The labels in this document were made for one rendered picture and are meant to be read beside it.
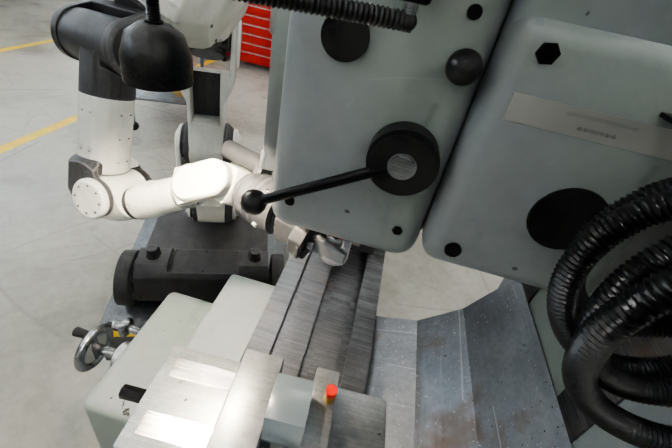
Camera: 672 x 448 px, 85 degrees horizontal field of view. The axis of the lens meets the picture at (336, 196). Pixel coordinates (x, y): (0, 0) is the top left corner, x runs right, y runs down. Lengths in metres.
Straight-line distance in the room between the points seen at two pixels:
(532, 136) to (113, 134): 0.68
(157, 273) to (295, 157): 1.08
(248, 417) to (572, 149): 0.49
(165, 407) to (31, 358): 1.49
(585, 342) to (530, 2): 0.24
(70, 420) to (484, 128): 1.77
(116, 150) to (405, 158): 0.59
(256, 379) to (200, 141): 0.81
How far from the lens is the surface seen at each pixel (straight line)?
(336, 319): 0.80
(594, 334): 0.28
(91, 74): 0.78
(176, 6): 0.76
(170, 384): 0.65
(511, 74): 0.34
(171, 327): 1.04
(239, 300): 0.92
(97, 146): 0.80
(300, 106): 0.38
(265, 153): 0.51
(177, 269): 1.43
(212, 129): 1.20
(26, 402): 1.98
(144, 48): 0.43
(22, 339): 2.16
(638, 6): 0.37
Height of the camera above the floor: 1.61
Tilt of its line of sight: 33 degrees down
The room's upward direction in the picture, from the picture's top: 12 degrees clockwise
